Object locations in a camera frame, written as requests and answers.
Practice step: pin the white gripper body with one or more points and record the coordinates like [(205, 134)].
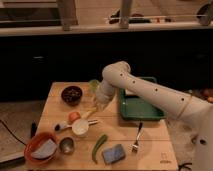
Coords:
[(101, 100)]

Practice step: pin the small metal cup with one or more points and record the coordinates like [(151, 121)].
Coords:
[(66, 145)]

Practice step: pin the tan sponge block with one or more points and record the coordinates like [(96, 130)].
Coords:
[(129, 93)]

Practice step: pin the white paper cup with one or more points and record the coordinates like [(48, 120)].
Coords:
[(80, 127)]

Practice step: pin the green chili pepper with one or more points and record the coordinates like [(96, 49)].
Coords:
[(98, 144)]

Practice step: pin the grey cloth in bowl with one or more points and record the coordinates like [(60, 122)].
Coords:
[(45, 150)]

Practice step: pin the dark bowl with beans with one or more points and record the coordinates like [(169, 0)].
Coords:
[(72, 95)]

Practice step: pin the black marker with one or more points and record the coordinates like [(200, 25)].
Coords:
[(33, 129)]

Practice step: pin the orange bowl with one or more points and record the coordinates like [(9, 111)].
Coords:
[(34, 144)]

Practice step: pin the green translucent cup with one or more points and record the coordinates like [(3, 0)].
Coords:
[(93, 84)]

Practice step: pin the knife with grey handle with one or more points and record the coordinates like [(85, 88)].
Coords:
[(64, 125)]

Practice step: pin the metal fork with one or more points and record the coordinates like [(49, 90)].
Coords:
[(135, 146)]

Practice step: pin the blue sponge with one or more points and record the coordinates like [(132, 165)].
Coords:
[(114, 154)]

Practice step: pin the orange tomato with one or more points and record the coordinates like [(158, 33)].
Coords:
[(73, 116)]

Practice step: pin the green plastic tray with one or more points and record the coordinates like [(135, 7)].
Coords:
[(134, 108)]

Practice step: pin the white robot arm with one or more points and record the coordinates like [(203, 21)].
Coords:
[(195, 112)]

